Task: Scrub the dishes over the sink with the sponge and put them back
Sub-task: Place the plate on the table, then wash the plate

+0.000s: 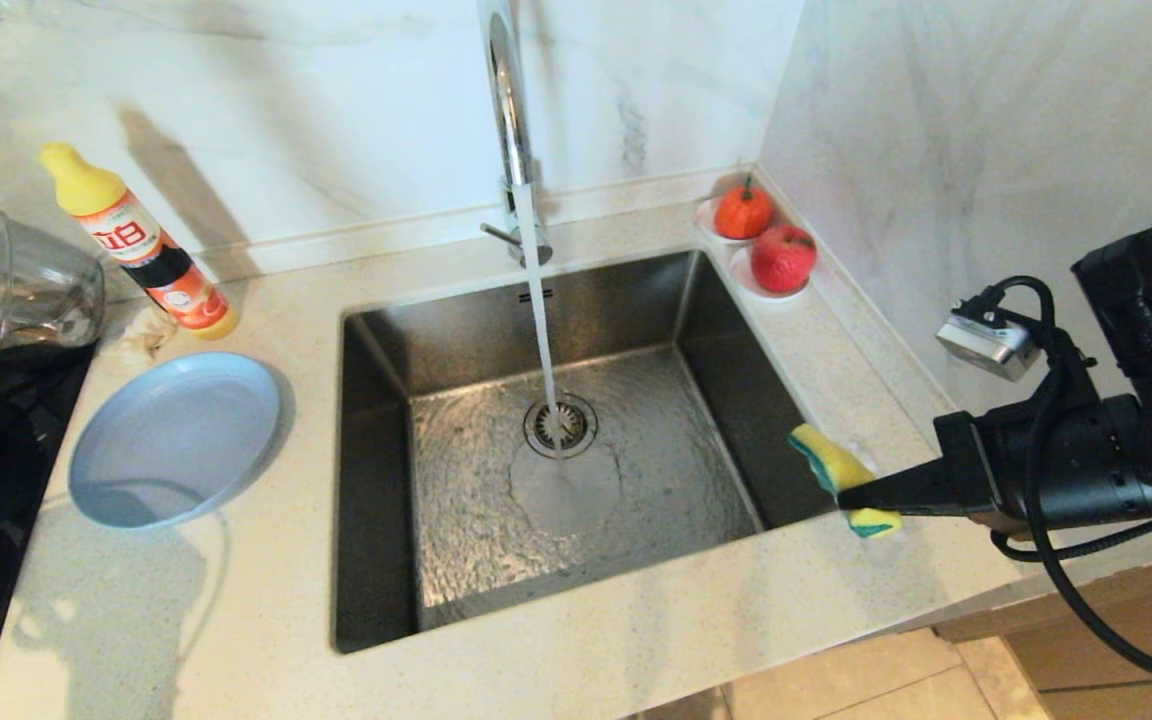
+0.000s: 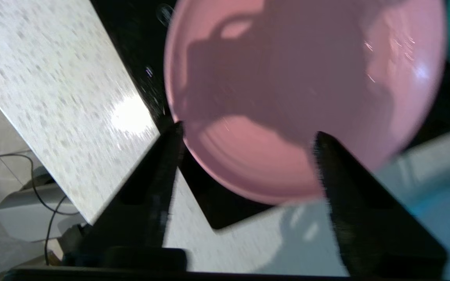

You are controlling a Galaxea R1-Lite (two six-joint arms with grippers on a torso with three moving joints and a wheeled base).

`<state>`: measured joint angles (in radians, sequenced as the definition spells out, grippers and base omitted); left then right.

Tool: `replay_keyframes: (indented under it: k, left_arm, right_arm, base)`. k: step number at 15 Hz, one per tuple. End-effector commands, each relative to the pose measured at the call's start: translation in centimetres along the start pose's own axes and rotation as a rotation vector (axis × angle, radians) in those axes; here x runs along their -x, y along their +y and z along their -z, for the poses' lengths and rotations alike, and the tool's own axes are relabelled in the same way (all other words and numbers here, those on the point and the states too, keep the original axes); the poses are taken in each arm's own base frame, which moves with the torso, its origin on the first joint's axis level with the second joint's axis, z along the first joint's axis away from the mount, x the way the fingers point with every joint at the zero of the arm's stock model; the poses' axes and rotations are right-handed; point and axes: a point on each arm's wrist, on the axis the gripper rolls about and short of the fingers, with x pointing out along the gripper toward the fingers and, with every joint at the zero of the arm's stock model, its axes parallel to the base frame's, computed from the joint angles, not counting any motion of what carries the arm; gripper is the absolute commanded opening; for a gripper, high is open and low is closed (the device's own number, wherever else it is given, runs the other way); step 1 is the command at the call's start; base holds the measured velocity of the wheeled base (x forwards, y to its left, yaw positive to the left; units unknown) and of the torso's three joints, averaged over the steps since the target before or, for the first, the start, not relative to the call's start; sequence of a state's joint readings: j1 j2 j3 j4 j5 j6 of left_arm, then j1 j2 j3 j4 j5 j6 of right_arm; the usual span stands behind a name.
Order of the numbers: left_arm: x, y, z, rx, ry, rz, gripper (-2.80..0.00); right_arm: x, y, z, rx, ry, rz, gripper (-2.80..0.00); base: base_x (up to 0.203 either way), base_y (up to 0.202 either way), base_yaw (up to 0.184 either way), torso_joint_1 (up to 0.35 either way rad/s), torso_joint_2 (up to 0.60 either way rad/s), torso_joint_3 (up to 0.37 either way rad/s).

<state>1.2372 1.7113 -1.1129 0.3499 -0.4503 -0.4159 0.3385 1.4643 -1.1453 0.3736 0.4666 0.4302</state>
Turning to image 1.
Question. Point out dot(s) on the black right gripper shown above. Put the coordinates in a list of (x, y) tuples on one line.
[(1086, 465)]

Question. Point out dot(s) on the yellow green sponge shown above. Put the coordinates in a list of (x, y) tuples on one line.
[(831, 460)]

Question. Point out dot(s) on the grey plate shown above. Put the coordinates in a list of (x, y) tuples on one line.
[(176, 440)]

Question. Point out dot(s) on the orange dish soap bottle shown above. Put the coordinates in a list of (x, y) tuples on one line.
[(131, 245)]

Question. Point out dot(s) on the stainless steel sink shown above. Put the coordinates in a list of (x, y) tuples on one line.
[(656, 540)]

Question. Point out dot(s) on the wooden cabinet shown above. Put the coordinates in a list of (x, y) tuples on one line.
[(1106, 650)]

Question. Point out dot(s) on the red toy apple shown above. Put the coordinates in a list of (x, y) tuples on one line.
[(784, 257)]

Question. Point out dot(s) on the small white dish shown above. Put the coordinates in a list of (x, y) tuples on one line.
[(746, 283), (706, 221)]

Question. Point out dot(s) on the orange toy pumpkin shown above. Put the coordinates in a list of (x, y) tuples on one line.
[(744, 211)]

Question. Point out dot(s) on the metal drain strainer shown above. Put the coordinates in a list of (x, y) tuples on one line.
[(576, 420)]

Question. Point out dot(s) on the chrome faucet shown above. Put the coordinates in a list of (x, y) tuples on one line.
[(508, 110)]

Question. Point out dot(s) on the clear glass jug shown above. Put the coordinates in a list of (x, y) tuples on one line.
[(31, 280)]

